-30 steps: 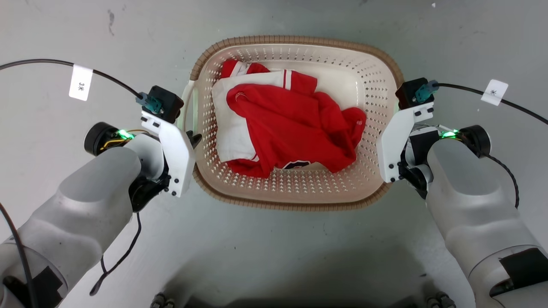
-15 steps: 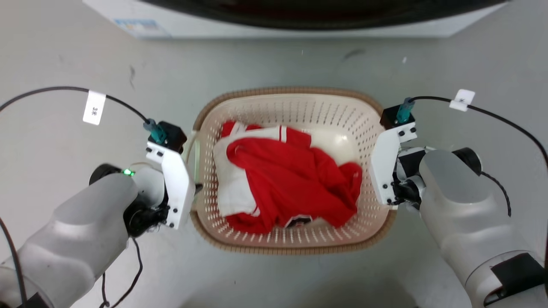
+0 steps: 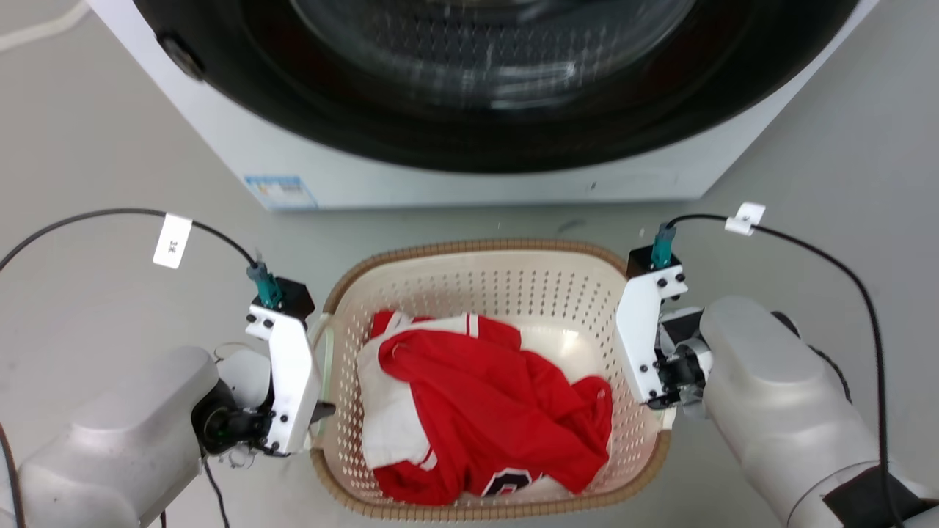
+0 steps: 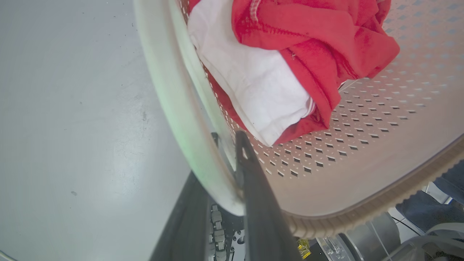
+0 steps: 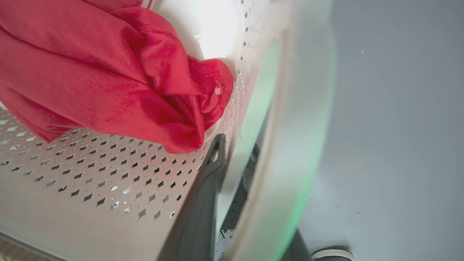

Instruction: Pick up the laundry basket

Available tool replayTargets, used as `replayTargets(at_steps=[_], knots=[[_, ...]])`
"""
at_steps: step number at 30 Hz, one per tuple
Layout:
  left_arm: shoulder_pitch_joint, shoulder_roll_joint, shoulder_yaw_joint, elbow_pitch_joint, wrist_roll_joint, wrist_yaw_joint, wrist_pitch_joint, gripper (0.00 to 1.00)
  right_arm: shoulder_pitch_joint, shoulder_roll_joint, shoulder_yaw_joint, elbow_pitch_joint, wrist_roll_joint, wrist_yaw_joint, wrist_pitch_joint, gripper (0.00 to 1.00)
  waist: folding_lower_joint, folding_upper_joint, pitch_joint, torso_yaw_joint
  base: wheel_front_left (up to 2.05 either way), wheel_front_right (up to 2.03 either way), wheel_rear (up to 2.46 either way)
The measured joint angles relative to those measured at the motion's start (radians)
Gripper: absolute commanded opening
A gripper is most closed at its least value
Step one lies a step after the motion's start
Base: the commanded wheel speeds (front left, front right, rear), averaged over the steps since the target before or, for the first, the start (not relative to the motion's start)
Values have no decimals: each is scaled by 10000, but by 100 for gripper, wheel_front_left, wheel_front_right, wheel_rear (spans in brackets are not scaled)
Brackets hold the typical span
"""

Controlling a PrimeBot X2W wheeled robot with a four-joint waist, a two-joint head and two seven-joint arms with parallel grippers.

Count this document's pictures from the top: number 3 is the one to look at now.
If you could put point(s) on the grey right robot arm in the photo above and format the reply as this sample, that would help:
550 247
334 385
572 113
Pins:
770 396

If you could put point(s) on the black round washing machine door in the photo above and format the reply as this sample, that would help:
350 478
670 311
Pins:
367 125

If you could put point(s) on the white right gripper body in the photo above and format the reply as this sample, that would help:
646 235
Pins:
637 337

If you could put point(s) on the red and white jersey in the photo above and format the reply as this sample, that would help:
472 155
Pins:
477 396

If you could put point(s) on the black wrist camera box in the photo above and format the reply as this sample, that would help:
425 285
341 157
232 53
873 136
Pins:
644 261
296 295

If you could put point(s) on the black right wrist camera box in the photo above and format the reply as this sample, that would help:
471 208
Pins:
644 261

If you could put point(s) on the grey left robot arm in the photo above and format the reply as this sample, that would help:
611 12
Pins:
110 440

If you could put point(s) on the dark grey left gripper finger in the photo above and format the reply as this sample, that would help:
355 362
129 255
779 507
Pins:
323 411

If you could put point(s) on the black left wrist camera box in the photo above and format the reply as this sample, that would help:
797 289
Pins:
296 295

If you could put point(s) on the beige perforated laundry basket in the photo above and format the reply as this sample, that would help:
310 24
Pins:
513 286

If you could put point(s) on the blue and white label sticker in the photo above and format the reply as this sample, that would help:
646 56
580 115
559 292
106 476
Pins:
282 192

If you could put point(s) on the white washing machine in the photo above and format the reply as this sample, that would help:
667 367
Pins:
513 187

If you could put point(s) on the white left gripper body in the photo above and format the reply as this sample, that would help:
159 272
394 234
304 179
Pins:
293 381

